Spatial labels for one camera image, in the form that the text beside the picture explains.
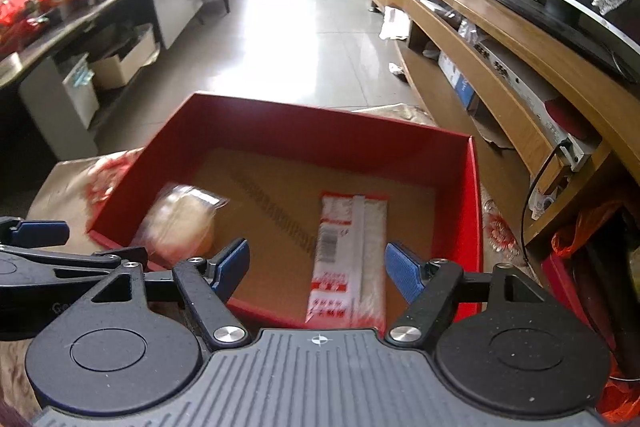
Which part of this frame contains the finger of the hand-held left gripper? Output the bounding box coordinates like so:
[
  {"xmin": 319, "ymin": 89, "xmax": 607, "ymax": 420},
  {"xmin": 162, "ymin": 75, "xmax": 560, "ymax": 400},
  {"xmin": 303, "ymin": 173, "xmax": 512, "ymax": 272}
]
[
  {"xmin": 0, "ymin": 217, "xmax": 71, "ymax": 248},
  {"xmin": 0, "ymin": 245, "xmax": 149, "ymax": 282}
]

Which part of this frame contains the round bread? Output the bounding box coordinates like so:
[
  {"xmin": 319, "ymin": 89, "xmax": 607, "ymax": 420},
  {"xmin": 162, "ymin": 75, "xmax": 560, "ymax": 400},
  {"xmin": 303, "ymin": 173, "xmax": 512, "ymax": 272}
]
[{"xmin": 132, "ymin": 184, "xmax": 231, "ymax": 269}]

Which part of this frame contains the wooden TV stand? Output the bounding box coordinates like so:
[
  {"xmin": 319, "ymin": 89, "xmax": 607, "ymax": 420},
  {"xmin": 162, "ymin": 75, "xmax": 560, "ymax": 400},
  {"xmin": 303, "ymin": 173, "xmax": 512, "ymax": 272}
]
[{"xmin": 366, "ymin": 0, "xmax": 640, "ymax": 258}]

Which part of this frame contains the silver media player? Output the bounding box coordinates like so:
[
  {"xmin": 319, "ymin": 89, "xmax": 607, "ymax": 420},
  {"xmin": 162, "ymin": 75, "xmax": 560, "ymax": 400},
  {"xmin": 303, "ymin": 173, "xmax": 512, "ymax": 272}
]
[{"xmin": 472, "ymin": 36, "xmax": 601, "ymax": 174}]

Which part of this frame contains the red snack bag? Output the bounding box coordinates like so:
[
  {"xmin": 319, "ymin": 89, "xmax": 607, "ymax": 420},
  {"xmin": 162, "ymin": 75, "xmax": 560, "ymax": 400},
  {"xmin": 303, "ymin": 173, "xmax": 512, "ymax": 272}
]
[{"xmin": 0, "ymin": 0, "xmax": 67, "ymax": 44}]

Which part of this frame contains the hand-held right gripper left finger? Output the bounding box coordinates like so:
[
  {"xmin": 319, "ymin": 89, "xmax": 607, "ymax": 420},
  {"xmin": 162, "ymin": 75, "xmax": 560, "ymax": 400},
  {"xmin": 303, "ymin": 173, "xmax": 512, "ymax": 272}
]
[{"xmin": 90, "ymin": 238, "xmax": 251, "ymax": 351}]

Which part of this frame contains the red cardboard box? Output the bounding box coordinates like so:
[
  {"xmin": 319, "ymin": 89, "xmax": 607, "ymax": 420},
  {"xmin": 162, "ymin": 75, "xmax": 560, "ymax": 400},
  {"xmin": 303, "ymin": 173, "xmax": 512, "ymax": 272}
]
[{"xmin": 87, "ymin": 92, "xmax": 485, "ymax": 331}]

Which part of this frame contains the dark long low table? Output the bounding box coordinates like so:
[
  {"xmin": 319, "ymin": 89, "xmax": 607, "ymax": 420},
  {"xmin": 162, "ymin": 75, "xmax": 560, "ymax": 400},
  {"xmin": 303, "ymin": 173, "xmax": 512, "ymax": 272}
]
[{"xmin": 0, "ymin": 0, "xmax": 204, "ymax": 162}]

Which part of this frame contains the white box with blue print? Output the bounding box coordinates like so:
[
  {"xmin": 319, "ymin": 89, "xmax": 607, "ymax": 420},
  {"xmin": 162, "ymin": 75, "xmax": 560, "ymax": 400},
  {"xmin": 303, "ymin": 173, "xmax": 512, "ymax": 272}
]
[{"xmin": 60, "ymin": 54, "xmax": 101, "ymax": 130}]

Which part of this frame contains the long white red-label packet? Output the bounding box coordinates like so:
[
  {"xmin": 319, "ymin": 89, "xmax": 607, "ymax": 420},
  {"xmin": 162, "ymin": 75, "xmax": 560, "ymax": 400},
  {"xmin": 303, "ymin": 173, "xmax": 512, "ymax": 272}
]
[{"xmin": 304, "ymin": 191, "xmax": 391, "ymax": 331}]

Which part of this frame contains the white plastic bag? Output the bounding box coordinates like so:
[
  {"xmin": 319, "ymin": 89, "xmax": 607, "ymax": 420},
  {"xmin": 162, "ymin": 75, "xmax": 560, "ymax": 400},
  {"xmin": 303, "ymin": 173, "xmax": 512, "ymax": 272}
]
[{"xmin": 378, "ymin": 7, "xmax": 412, "ymax": 42}]

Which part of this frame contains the red flat box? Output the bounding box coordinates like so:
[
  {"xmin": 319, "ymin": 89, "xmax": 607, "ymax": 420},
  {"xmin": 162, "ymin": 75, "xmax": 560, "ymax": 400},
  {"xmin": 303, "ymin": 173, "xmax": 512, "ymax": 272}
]
[{"xmin": 542, "ymin": 254, "xmax": 617, "ymax": 349}]

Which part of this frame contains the black cable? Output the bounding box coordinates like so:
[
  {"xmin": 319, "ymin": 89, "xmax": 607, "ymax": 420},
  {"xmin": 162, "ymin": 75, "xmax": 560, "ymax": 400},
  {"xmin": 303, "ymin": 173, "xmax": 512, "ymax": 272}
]
[{"xmin": 522, "ymin": 142, "xmax": 574, "ymax": 258}]

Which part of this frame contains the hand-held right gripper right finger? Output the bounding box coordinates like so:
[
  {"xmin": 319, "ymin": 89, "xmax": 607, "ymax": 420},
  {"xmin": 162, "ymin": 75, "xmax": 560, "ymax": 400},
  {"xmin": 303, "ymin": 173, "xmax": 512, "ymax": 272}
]
[{"xmin": 384, "ymin": 242, "xmax": 551, "ymax": 351}]

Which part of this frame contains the red flat case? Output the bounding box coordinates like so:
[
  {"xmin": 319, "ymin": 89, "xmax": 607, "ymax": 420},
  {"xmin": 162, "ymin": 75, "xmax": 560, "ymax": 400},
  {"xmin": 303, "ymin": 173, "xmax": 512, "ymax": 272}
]
[{"xmin": 545, "ymin": 99, "xmax": 602, "ymax": 138}]

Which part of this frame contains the orange plastic bag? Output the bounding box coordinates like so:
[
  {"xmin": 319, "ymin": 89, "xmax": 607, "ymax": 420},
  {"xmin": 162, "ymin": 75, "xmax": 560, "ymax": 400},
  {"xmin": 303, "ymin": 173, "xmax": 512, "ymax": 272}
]
[{"xmin": 550, "ymin": 201, "xmax": 640, "ymax": 424}]

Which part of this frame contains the beige storage box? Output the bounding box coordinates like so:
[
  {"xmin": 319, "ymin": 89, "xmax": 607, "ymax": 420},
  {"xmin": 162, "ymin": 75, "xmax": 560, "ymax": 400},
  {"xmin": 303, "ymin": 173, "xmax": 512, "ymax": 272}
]
[{"xmin": 89, "ymin": 24, "xmax": 161, "ymax": 90}]

